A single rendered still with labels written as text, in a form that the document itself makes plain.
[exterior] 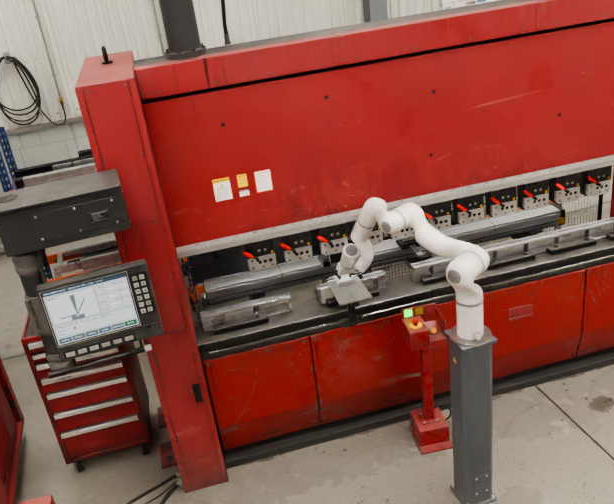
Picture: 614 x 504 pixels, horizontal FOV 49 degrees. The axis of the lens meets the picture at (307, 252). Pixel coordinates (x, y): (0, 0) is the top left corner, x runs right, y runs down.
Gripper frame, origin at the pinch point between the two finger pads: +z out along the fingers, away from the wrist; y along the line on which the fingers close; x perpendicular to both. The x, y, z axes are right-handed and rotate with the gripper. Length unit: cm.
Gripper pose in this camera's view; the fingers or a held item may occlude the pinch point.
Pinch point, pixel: (344, 275)
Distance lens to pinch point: 370.8
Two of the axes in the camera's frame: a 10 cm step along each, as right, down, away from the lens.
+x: 2.6, 8.8, -4.0
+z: -0.6, 4.3, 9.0
